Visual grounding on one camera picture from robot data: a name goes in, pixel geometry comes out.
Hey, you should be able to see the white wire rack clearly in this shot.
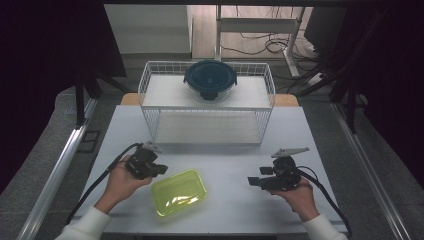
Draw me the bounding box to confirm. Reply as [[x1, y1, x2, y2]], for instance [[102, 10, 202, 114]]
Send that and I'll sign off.
[[137, 60, 277, 147]]

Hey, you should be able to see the white metal desk frame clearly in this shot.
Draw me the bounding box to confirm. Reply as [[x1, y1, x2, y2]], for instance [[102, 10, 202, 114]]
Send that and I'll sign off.
[[214, 4, 306, 78]]

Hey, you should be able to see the dark curtain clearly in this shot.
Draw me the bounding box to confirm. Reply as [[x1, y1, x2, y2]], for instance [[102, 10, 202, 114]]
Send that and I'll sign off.
[[0, 0, 128, 194], [363, 0, 424, 188]]

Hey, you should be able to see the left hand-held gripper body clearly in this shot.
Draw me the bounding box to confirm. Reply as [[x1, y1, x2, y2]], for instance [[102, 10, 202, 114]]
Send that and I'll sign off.
[[124, 141, 163, 181]]

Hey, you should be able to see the white power strip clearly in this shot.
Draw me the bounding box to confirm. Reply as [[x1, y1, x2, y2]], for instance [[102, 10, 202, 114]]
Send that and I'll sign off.
[[306, 72, 326, 88]]

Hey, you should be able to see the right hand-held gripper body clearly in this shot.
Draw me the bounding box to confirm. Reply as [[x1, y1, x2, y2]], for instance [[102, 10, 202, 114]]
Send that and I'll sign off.
[[263, 147, 310, 192]]

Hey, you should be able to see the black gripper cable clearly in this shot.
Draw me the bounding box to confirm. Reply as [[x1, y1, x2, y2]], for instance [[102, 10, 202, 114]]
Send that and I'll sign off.
[[295, 165, 354, 240], [65, 142, 143, 225]]

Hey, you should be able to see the aluminium rail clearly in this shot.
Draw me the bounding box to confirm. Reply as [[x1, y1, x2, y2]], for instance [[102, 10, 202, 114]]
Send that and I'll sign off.
[[330, 101, 413, 240], [16, 98, 99, 240]]

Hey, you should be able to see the person's right hand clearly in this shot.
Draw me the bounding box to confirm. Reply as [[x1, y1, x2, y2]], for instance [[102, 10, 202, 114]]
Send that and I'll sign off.
[[271, 178, 320, 223]]

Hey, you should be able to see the round container with dark lid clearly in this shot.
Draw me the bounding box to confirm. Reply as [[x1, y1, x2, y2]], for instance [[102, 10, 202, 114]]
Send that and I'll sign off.
[[182, 59, 238, 102]]

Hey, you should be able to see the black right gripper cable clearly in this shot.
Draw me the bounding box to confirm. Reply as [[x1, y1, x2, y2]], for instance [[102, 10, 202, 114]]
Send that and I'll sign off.
[[295, 165, 354, 240]]

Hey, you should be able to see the white cabinet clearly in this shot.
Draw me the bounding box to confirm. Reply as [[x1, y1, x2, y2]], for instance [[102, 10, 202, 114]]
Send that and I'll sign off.
[[104, 4, 194, 56]]

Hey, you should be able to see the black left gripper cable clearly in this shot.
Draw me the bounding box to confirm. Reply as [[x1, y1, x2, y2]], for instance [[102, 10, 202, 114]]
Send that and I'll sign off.
[[65, 142, 143, 225]]

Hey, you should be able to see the person's left hand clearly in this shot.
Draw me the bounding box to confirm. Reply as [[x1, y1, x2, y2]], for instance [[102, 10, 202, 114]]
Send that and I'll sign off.
[[105, 162, 154, 205]]

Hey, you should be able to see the green transparent plastic container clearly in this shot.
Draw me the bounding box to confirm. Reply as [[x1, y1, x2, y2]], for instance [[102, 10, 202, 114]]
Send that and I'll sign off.
[[150, 168, 208, 218]]

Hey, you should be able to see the black metal stand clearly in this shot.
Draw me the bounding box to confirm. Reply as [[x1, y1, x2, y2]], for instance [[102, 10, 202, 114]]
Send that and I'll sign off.
[[296, 6, 391, 134], [74, 71, 131, 129]]

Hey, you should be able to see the wooden desk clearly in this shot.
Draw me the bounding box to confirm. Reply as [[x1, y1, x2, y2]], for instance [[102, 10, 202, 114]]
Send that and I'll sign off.
[[119, 92, 300, 108]]

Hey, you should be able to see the black floor cable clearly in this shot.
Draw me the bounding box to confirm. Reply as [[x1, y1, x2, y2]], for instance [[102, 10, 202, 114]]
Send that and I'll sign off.
[[219, 31, 296, 57]]

